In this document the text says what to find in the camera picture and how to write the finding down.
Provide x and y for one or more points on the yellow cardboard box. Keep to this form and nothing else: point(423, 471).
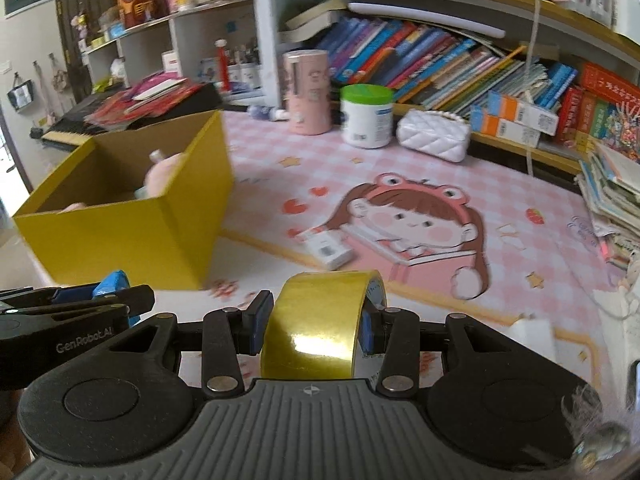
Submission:
point(125, 245)

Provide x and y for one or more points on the gold tape roll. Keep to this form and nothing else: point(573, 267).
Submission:
point(310, 330)

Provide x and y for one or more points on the white cubby shelf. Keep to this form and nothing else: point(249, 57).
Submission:
point(195, 30)

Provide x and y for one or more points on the row of slanted books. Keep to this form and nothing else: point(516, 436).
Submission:
point(425, 60)

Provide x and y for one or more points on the small white red box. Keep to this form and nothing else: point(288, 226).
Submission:
point(330, 250)

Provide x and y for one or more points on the orange white box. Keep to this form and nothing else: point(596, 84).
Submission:
point(500, 130)
point(525, 112)

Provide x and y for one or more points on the stack of flat books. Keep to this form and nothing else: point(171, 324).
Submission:
point(315, 20)

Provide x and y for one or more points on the pile of red packets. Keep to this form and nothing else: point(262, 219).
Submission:
point(145, 100)

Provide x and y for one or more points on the pink cylindrical container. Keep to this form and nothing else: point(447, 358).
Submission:
point(307, 92)

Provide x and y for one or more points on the pink checked tablecloth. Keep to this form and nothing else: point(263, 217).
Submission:
point(500, 285)

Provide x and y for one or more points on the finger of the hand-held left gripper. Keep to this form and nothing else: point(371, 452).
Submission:
point(135, 297)

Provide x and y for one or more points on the white jar green lid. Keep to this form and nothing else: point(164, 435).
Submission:
point(366, 120)

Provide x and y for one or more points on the white quilted pouch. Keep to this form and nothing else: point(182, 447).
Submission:
point(432, 135)

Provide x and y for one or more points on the small white block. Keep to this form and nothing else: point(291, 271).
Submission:
point(530, 334)

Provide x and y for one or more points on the red white stick toy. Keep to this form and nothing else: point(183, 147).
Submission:
point(222, 67)

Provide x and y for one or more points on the pink pig plush toy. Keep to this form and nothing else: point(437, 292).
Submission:
point(165, 175)

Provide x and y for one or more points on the white pen cups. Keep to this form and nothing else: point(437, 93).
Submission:
point(247, 72)

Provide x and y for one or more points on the stack of paper booklets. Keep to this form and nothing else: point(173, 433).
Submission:
point(612, 195)

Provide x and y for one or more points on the white rolled paper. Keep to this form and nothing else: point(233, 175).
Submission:
point(425, 17)

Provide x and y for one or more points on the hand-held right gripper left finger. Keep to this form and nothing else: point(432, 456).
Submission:
point(257, 320)

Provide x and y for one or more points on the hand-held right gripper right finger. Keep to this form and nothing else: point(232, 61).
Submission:
point(367, 332)

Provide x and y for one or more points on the small blue white figurine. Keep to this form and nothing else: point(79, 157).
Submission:
point(270, 114)

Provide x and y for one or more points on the wooden bookshelf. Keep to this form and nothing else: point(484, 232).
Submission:
point(550, 15)

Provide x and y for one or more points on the smartphone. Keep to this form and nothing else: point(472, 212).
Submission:
point(635, 385)

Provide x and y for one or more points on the red boxed book set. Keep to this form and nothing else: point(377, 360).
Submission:
point(600, 100)

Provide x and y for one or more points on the black electronic keyboard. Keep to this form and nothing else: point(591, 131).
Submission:
point(60, 135)

